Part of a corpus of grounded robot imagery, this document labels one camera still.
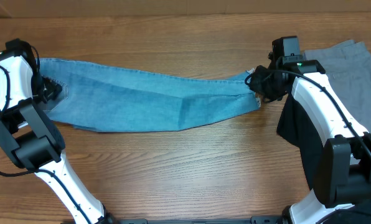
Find light blue denim jeans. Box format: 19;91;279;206
40;58;260;132

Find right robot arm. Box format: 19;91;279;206
245;36;371;223

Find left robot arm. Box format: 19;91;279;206
0;39;117;224

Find black garment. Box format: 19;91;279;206
276;95;371;224

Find gray trousers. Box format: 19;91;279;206
304;40;371;133

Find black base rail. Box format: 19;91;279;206
100;216;288;224

